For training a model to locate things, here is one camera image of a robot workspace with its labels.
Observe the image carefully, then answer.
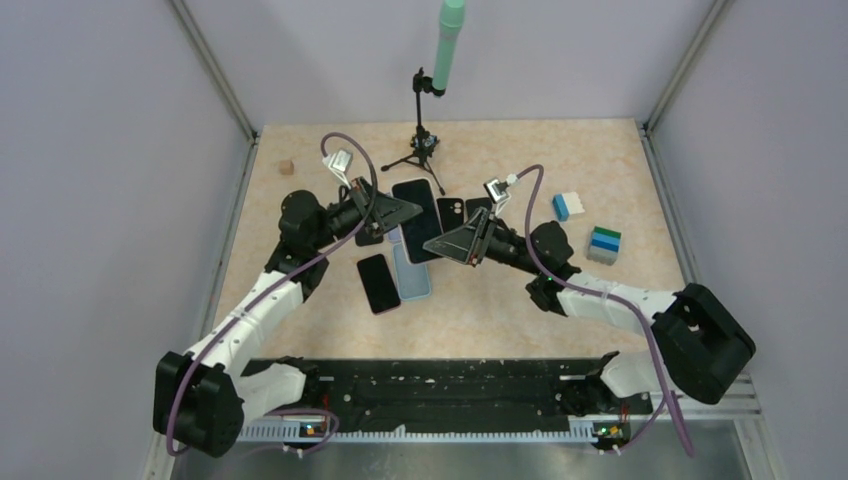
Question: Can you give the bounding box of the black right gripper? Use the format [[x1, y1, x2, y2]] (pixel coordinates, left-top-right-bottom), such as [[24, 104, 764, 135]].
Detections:
[[423, 207, 542, 276]]

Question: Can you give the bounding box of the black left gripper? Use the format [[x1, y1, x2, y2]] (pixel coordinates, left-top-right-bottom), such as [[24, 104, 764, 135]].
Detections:
[[312, 176, 424, 251]]

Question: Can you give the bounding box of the lilac phone case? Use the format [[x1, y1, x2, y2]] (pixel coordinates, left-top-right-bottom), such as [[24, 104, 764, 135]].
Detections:
[[386, 227, 403, 244]]

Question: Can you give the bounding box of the black smartphone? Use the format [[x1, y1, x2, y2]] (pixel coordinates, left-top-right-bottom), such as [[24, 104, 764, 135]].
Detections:
[[464, 197, 493, 220], [356, 254, 401, 315], [354, 228, 384, 247], [391, 178, 442, 265]]

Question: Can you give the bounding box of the black phone case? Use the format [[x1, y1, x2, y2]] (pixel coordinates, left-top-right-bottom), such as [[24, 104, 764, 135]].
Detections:
[[436, 197, 465, 233]]

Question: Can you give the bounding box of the light blue phone case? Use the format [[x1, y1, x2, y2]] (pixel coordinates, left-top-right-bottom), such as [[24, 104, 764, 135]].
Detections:
[[392, 244, 432, 302]]

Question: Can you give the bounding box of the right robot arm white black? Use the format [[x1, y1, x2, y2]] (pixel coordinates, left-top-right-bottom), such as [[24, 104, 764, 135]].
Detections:
[[423, 208, 757, 412]]

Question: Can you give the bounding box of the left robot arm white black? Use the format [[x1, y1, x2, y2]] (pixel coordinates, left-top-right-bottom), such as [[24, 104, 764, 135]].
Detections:
[[152, 177, 423, 458]]

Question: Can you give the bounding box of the black mini tripod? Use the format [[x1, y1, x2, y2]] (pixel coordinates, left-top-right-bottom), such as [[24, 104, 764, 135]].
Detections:
[[380, 68, 446, 195]]

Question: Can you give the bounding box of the blue white toy block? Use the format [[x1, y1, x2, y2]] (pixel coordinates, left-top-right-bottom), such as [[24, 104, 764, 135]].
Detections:
[[552, 191, 586, 222]]

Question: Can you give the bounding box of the brown wooden cube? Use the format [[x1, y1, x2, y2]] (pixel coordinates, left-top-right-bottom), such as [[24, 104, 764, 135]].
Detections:
[[277, 160, 295, 176]]

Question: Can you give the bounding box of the green blue grey block stack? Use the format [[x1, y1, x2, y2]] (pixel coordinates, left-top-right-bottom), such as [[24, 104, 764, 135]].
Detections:
[[586, 226, 622, 265]]

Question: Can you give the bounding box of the mint green microphone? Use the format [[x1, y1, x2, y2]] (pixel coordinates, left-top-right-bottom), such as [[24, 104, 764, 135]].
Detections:
[[431, 0, 466, 95]]

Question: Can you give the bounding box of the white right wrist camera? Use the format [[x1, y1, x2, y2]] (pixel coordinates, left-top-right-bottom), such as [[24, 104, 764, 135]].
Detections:
[[483, 174, 519, 216]]

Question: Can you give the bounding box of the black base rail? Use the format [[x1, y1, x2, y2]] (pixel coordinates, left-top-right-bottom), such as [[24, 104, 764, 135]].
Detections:
[[239, 358, 656, 446]]

